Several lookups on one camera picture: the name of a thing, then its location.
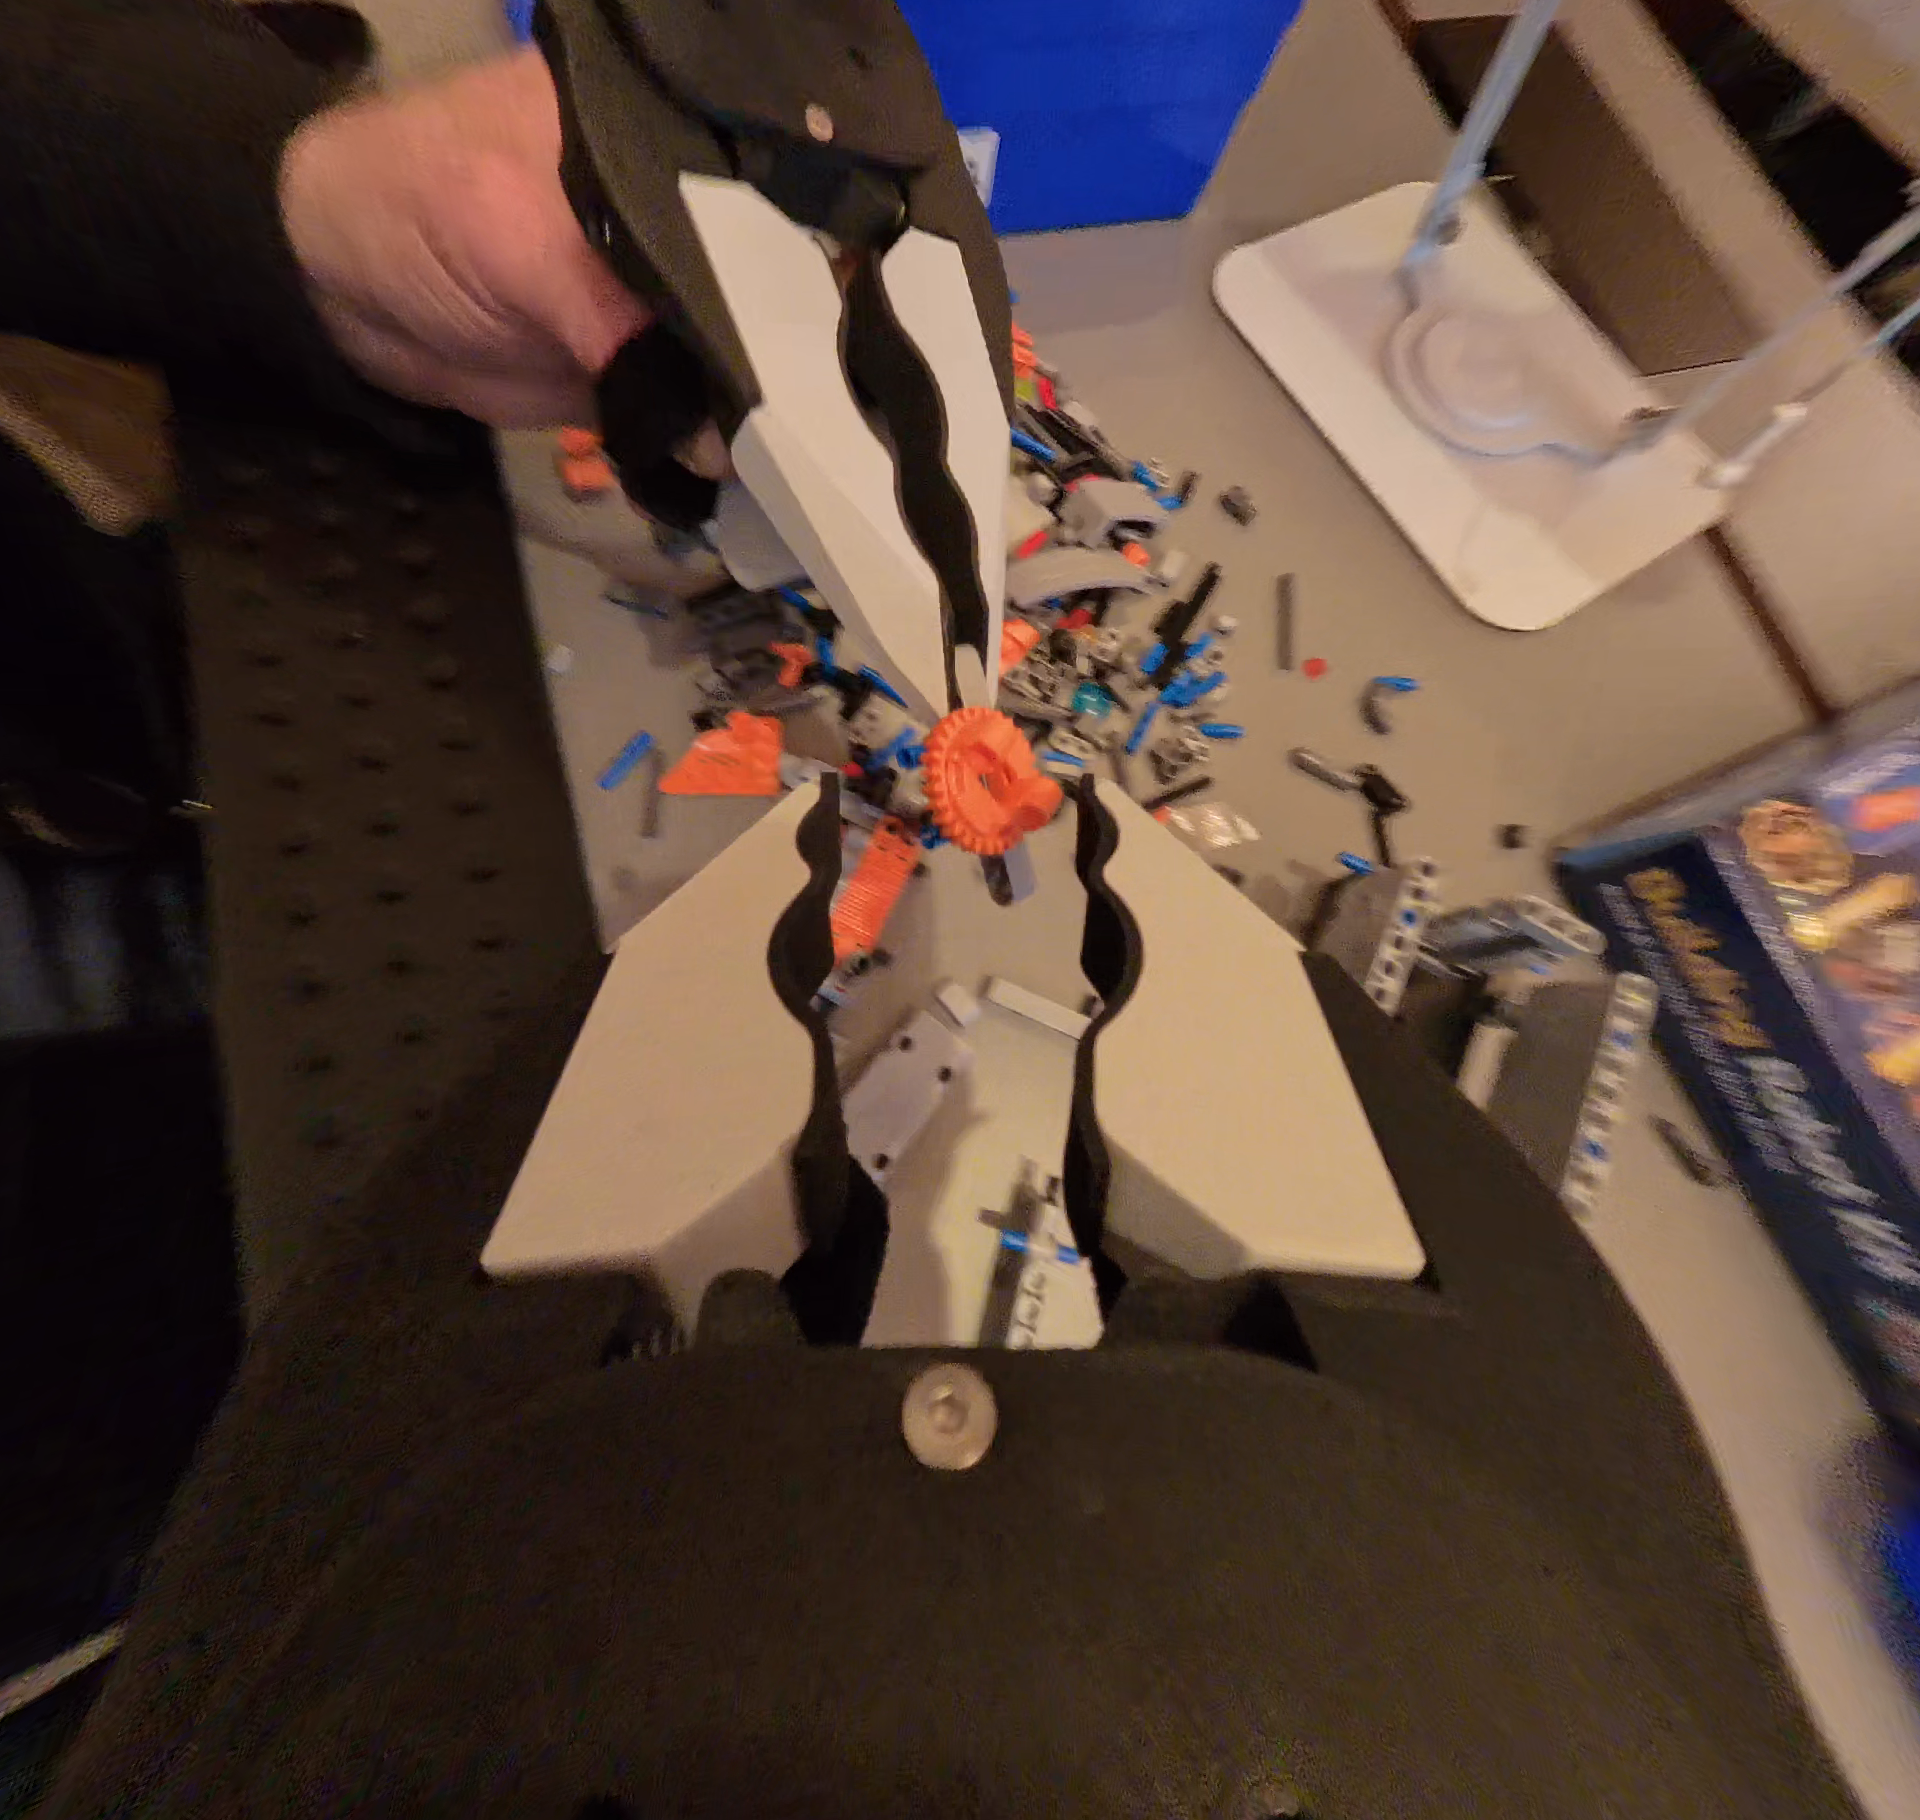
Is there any blue plastic bin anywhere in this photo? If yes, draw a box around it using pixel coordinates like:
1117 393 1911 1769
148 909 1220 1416
481 0 1338 232

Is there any grey building kit robot assembly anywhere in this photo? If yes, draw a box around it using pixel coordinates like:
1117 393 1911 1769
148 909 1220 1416
1322 855 1666 1223

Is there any small light grey plate piece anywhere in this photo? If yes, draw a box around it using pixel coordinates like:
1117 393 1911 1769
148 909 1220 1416
834 1017 986 1186

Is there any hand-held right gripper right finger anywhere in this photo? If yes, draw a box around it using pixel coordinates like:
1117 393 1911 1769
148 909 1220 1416
1051 772 1429 1341

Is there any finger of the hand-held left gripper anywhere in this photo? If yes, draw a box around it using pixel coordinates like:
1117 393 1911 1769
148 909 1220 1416
677 172 971 716
872 225 1020 716

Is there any pile of small building pieces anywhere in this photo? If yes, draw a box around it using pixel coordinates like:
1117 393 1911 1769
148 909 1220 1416
556 321 1428 1341

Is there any orange gear wheel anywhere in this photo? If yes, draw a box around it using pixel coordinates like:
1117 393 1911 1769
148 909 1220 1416
917 705 1069 861

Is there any person's left forearm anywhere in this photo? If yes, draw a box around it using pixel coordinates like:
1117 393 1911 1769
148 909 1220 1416
0 0 377 382

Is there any white booklet stand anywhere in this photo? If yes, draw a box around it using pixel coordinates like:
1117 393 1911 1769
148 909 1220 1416
1214 0 1920 637

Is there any blue robot kit box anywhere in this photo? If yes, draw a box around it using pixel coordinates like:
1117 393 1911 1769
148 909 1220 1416
1555 695 1920 1433

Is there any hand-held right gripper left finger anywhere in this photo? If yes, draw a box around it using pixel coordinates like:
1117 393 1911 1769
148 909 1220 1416
481 780 887 1341

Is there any black perforated mat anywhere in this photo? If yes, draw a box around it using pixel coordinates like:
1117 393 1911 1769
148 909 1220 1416
166 410 602 1312

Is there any person's left hand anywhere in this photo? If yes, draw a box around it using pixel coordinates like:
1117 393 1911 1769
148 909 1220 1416
281 44 740 490

